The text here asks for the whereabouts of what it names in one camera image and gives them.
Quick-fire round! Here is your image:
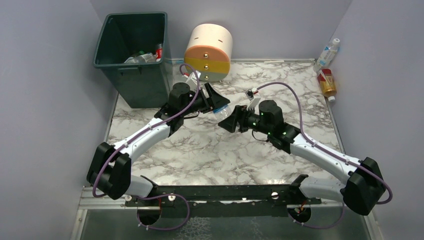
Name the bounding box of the blue cap clear bottle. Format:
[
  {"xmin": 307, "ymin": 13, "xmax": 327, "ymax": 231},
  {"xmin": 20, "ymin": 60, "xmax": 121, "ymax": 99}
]
[{"xmin": 212, "ymin": 104, "xmax": 233, "ymax": 122}]

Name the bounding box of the upright white cap bottle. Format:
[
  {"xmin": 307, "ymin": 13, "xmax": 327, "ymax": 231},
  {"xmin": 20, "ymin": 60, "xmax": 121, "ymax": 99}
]
[{"xmin": 313, "ymin": 38, "xmax": 341, "ymax": 72}]

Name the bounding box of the dark green plastic bin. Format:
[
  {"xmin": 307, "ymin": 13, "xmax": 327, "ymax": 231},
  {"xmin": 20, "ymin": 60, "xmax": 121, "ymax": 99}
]
[{"xmin": 93, "ymin": 12, "xmax": 173, "ymax": 109}]

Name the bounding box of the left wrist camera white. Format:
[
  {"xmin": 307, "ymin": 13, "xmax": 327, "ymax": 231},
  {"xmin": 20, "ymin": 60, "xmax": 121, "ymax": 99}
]
[{"xmin": 185, "ymin": 70, "xmax": 201, "ymax": 92}]

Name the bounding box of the green label water bottle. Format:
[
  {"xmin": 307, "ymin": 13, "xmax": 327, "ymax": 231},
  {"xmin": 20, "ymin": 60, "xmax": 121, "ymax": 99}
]
[{"xmin": 131, "ymin": 50, "xmax": 145, "ymax": 58}]

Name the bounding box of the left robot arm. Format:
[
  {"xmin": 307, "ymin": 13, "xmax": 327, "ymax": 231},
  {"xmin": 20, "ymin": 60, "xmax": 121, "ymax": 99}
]
[{"xmin": 86, "ymin": 82, "xmax": 231, "ymax": 200}]

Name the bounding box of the round pastel drawer cabinet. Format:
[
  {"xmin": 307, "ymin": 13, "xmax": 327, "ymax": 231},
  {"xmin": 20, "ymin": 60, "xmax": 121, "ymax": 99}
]
[{"xmin": 183, "ymin": 23, "xmax": 233, "ymax": 82}]

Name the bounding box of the amber tea bottle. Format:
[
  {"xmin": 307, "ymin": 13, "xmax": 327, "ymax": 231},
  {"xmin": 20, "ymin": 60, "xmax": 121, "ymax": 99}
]
[{"xmin": 317, "ymin": 68, "xmax": 337, "ymax": 103}]

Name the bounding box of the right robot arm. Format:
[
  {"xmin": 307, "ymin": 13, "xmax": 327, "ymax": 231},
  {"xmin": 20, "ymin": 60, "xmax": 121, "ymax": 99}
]
[{"xmin": 218, "ymin": 100, "xmax": 387, "ymax": 216}]

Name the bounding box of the red label clear bottle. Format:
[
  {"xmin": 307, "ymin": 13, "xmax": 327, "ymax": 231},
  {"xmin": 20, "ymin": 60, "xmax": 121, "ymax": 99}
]
[{"xmin": 155, "ymin": 43, "xmax": 163, "ymax": 62}]

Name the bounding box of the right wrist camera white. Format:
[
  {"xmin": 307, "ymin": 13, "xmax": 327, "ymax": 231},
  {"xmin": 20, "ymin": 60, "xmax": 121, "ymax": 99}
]
[{"xmin": 245, "ymin": 87, "xmax": 262, "ymax": 110}]

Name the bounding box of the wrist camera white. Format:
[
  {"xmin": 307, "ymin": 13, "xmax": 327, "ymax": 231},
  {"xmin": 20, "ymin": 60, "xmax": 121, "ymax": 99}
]
[
  {"xmin": 185, "ymin": 70, "xmax": 201, "ymax": 92},
  {"xmin": 245, "ymin": 87, "xmax": 262, "ymax": 110}
]

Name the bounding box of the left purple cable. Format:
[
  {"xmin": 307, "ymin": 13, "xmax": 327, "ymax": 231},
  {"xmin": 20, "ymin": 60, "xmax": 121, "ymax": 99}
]
[{"xmin": 92, "ymin": 63, "xmax": 201, "ymax": 231}]

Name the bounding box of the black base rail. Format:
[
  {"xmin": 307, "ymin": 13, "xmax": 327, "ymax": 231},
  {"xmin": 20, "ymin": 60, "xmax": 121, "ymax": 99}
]
[{"xmin": 125, "ymin": 184, "xmax": 322, "ymax": 218}]

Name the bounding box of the aluminium frame rail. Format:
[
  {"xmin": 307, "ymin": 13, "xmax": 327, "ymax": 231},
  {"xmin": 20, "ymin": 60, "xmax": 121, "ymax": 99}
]
[{"xmin": 78, "ymin": 185, "xmax": 373, "ymax": 211}]

